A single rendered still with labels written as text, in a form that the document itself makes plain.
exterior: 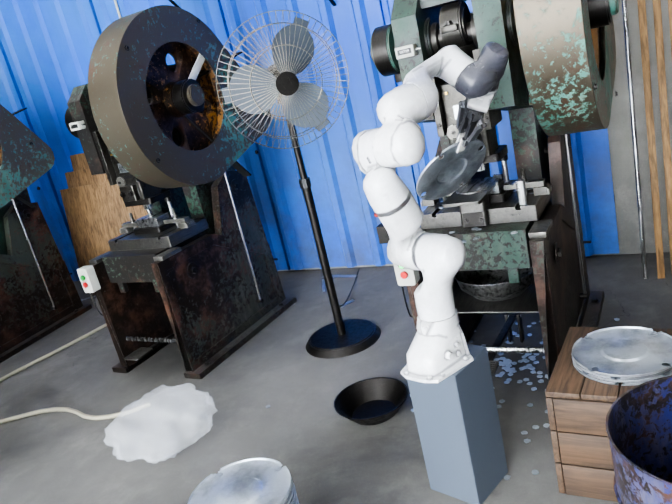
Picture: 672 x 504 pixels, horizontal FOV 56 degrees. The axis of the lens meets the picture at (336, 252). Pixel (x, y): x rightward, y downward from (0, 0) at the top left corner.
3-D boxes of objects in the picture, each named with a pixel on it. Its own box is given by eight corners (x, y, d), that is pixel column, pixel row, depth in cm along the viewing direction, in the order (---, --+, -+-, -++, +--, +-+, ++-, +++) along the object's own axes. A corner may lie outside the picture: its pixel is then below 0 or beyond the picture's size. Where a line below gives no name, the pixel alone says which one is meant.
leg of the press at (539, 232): (581, 404, 227) (551, 159, 200) (548, 402, 232) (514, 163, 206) (604, 296, 302) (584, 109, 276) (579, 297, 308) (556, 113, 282)
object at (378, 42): (407, 83, 236) (395, 21, 229) (379, 89, 241) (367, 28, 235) (426, 76, 254) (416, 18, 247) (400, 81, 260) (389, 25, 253)
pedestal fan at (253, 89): (390, 361, 289) (309, -4, 243) (291, 366, 307) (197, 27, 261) (434, 261, 401) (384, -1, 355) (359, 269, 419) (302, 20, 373)
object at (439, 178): (432, 210, 240) (430, 208, 241) (494, 161, 235) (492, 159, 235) (406, 182, 216) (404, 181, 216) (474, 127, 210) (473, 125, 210)
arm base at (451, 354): (443, 387, 172) (434, 342, 168) (390, 375, 185) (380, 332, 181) (485, 349, 187) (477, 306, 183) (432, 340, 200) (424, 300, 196)
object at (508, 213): (538, 220, 227) (536, 204, 225) (420, 229, 249) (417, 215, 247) (551, 196, 251) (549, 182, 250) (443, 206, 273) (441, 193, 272)
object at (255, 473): (311, 486, 168) (311, 484, 168) (216, 551, 153) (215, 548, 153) (258, 447, 191) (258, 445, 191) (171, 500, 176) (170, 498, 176)
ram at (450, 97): (488, 158, 229) (475, 75, 220) (448, 163, 236) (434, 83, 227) (498, 147, 243) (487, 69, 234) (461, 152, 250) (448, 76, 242)
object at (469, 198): (485, 236, 222) (479, 199, 218) (447, 239, 229) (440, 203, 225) (501, 214, 242) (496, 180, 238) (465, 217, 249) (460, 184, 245)
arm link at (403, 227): (396, 217, 163) (349, 214, 177) (438, 281, 176) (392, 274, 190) (418, 188, 167) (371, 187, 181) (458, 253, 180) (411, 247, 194)
